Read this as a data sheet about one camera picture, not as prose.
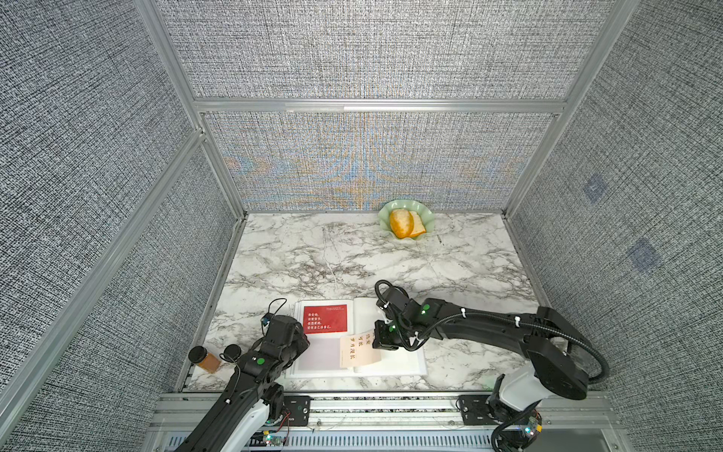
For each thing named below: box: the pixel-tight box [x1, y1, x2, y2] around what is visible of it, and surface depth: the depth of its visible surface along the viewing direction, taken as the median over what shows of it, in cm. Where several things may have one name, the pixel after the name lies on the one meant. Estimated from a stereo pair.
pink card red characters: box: [339, 331, 382, 369], surface depth 83 cm
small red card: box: [303, 304, 349, 335], surface depth 90 cm
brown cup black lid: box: [188, 345, 221, 374], surface depth 76 cm
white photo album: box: [286, 296, 428, 378], surface depth 86 cm
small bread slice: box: [407, 210, 427, 238], surface depth 112 cm
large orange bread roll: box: [389, 208, 415, 239], surface depth 109 cm
